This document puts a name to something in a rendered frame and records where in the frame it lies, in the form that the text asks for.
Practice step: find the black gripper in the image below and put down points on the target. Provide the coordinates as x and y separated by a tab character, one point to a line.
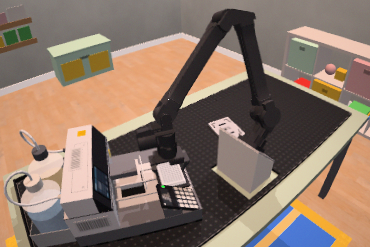
169	155

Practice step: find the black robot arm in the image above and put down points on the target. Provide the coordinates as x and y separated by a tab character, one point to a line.
262	105

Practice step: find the beige bottle with black cap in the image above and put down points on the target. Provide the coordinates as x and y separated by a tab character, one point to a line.
49	166

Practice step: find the translucent plastic bottle with blue liquid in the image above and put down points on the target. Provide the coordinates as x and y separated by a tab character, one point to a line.
48	216

